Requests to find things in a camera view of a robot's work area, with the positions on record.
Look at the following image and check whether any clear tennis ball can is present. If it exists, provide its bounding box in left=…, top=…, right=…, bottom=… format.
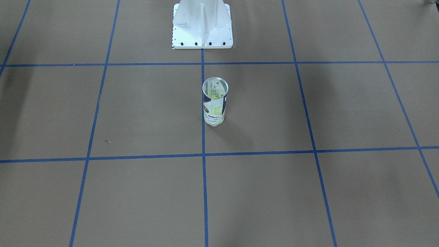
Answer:
left=202, top=77, right=229, bottom=127

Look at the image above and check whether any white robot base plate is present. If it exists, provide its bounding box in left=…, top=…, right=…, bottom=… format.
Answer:
left=171, top=0, right=234, bottom=49

